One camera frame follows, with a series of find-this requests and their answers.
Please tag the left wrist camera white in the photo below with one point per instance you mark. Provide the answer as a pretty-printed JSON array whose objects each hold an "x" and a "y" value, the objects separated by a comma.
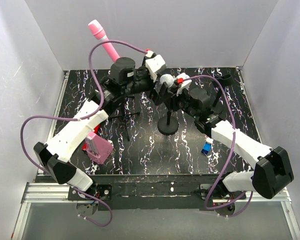
[{"x": 154, "y": 63}]

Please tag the pink microphone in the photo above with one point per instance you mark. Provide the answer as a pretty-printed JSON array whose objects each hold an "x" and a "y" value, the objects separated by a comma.
[{"x": 99, "y": 33}]

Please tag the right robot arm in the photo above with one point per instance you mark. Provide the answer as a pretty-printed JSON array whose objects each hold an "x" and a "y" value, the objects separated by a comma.
[{"x": 272, "y": 169}]

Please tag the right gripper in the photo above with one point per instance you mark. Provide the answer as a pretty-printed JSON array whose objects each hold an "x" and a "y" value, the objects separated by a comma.
[{"x": 173, "y": 100}]

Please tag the pink metronome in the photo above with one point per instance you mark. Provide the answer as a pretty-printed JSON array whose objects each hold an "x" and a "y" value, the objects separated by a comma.
[{"x": 98, "y": 148}]

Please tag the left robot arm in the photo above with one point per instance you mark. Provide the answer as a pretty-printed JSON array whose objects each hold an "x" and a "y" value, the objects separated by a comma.
[{"x": 123, "y": 81}]

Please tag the blue white small toy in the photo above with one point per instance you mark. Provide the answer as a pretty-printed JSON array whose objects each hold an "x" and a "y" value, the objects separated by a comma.
[{"x": 207, "y": 146}]

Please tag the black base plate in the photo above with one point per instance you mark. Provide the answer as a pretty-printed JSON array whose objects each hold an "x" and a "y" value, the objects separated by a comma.
[{"x": 154, "y": 191}]

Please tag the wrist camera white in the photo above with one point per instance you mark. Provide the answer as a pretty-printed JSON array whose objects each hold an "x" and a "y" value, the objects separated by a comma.
[
  {"x": 183, "y": 81},
  {"x": 154, "y": 63}
]

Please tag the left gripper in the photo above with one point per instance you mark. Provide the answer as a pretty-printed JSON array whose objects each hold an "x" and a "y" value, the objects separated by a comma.
[{"x": 161, "y": 96}]

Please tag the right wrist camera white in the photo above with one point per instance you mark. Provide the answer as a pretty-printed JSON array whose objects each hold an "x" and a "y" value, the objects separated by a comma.
[{"x": 183, "y": 81}]

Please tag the black marble mat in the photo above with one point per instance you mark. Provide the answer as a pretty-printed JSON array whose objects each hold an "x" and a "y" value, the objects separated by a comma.
[{"x": 140, "y": 149}]

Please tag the black tripod stand pink mic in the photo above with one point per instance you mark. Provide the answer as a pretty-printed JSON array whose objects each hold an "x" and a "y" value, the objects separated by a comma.
[{"x": 125, "y": 117}]

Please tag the white microphone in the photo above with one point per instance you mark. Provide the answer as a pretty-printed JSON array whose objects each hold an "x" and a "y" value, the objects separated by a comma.
[{"x": 165, "y": 78}]

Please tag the black round-base stand white mic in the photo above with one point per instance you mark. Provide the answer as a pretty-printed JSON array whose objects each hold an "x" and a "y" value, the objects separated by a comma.
[{"x": 168, "y": 125}]

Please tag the black round-base stand purple mic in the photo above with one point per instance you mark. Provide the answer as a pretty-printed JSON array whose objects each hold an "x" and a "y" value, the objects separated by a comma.
[{"x": 218, "y": 97}]

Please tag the red glitter microphone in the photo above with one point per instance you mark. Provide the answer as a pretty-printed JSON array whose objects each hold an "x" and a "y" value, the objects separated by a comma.
[{"x": 95, "y": 131}]

